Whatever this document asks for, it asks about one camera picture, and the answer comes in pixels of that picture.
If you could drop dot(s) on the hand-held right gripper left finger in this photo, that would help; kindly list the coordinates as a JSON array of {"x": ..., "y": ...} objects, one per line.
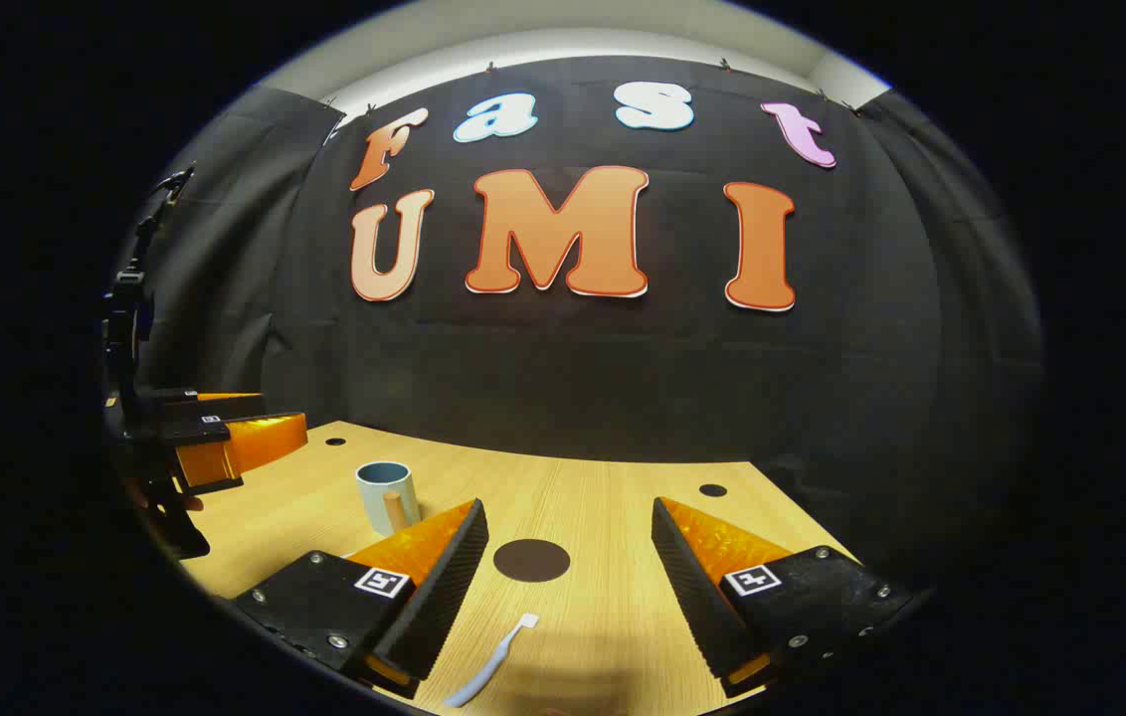
[{"x": 444, "y": 597}]

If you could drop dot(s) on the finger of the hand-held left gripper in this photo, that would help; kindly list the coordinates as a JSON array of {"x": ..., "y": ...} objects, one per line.
[
  {"x": 190, "y": 401},
  {"x": 245, "y": 447}
]

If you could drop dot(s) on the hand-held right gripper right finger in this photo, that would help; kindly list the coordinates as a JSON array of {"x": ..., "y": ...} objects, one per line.
[{"x": 692, "y": 597}]

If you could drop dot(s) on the white toothbrush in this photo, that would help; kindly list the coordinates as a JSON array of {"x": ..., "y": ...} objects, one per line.
[{"x": 495, "y": 661}]

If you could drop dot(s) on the dark brown round coaster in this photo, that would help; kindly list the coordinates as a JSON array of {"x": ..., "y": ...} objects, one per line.
[{"x": 532, "y": 560}]

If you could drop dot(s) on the pale blue cup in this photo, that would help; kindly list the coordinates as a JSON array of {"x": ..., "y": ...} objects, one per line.
[{"x": 387, "y": 502}]

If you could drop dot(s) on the wooden desktop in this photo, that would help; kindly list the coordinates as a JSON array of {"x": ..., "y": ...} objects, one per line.
[{"x": 583, "y": 497}]

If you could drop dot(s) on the black backdrop cloth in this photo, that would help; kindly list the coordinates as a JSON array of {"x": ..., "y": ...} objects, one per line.
[{"x": 623, "y": 378}]

